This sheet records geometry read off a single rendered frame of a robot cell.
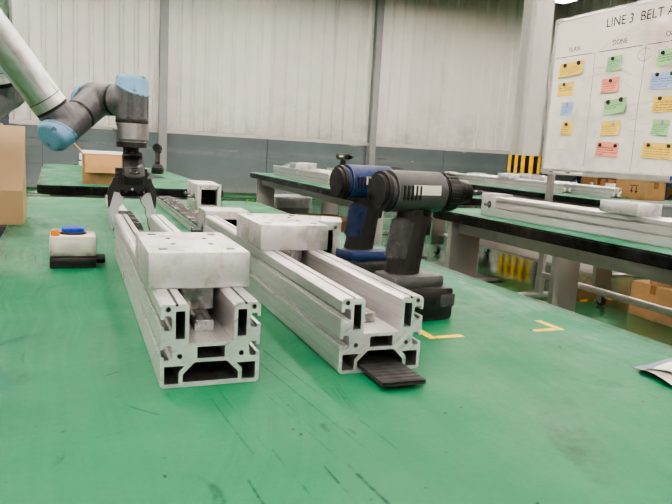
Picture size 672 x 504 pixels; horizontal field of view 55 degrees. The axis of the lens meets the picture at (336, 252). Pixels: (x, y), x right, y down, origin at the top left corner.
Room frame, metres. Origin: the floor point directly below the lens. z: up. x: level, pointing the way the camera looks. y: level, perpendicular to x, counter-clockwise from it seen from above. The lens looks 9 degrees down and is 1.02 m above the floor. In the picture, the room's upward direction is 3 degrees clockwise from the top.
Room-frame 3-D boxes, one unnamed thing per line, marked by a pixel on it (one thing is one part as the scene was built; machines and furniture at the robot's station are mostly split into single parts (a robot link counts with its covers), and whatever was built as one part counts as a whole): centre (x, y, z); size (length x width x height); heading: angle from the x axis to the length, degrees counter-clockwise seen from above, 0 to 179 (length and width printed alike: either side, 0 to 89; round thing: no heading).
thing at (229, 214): (1.48, 0.27, 0.83); 0.12 x 0.09 x 0.10; 112
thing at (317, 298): (1.07, 0.09, 0.82); 0.80 x 0.10 x 0.09; 22
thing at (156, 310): (1.00, 0.27, 0.82); 0.80 x 0.10 x 0.09; 22
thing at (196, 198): (2.39, 0.50, 0.83); 0.11 x 0.10 x 0.10; 116
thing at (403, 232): (0.98, -0.14, 0.89); 0.20 x 0.08 x 0.22; 121
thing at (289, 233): (1.07, 0.09, 0.87); 0.16 x 0.11 x 0.07; 22
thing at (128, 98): (1.56, 0.50, 1.11); 0.09 x 0.08 x 0.11; 68
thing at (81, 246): (1.21, 0.49, 0.81); 0.10 x 0.08 x 0.06; 112
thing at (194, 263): (0.77, 0.18, 0.87); 0.16 x 0.11 x 0.07; 22
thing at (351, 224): (1.19, -0.08, 0.89); 0.20 x 0.08 x 0.22; 121
